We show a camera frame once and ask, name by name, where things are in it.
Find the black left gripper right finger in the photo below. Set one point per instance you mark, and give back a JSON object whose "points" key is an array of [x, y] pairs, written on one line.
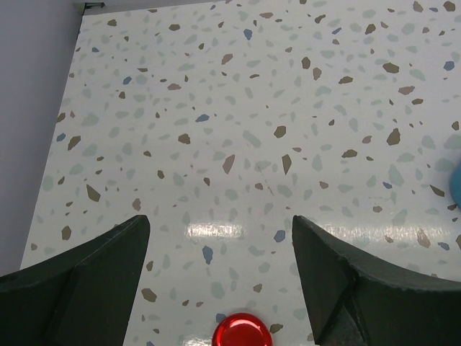
{"points": [[355, 298]]}

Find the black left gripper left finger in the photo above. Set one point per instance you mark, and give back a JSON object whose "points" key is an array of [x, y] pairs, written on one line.
{"points": [[83, 296]]}

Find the red jar lid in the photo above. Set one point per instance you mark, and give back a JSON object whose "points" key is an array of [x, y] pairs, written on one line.
{"points": [[241, 329]]}

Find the blue oval candy tray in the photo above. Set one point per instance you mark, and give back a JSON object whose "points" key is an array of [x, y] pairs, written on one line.
{"points": [[455, 184]]}

